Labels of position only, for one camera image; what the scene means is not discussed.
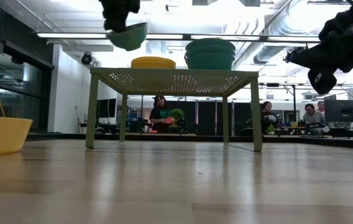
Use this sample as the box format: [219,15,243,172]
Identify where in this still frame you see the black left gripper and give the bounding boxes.
[98,0,141,34]

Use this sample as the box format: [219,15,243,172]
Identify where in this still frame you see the black ceiling spotlight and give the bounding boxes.
[81,52,93,66]
[283,45,309,58]

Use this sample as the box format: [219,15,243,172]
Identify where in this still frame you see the overhead LED light bar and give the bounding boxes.
[36,32,322,44]

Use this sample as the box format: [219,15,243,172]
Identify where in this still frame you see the black computer monitor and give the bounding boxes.
[96,98,117,118]
[324,99,353,123]

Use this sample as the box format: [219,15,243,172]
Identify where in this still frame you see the green perforated metal shelf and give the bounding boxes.
[85,67,264,152]

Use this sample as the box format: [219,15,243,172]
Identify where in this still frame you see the green potted plant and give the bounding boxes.
[170,108,186,126]

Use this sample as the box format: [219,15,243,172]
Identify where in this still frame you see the black partition screen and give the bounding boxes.
[165,100,266,137]

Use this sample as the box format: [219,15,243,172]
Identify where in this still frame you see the silver ventilation duct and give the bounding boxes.
[232,0,351,65]

